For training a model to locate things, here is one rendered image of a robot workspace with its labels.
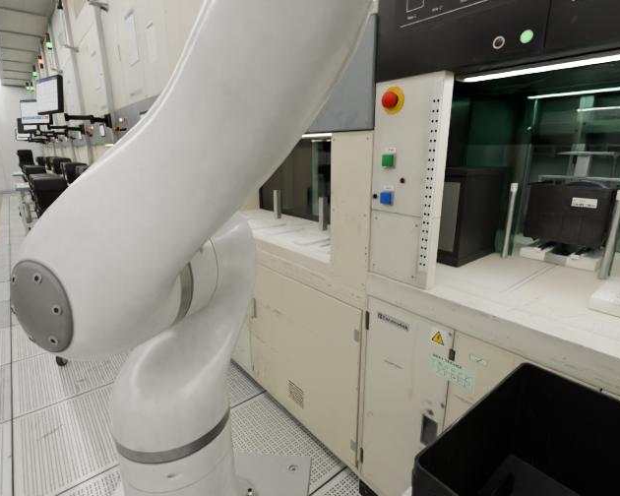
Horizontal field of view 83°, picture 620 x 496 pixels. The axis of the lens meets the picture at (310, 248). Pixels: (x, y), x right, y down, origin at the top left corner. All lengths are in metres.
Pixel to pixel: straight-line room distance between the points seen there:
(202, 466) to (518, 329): 0.69
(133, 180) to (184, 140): 0.05
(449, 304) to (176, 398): 0.72
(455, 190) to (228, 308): 0.90
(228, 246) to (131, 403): 0.17
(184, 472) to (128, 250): 0.24
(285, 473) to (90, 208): 0.48
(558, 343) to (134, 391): 0.76
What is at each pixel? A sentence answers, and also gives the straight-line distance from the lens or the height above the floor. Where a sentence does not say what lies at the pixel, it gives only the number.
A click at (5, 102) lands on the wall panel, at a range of 13.88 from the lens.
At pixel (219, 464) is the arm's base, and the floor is 0.91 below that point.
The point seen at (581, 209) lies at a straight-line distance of 1.34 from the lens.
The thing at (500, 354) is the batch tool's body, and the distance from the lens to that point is 0.94.
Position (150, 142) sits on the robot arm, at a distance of 0.27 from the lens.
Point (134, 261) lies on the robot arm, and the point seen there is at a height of 1.16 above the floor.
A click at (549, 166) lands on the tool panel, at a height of 1.16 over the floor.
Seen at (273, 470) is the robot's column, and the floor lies 0.76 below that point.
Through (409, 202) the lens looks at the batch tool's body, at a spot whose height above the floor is 1.10.
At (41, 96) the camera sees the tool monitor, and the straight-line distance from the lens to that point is 3.72.
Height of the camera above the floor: 1.23
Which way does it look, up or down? 16 degrees down
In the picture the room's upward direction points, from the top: straight up
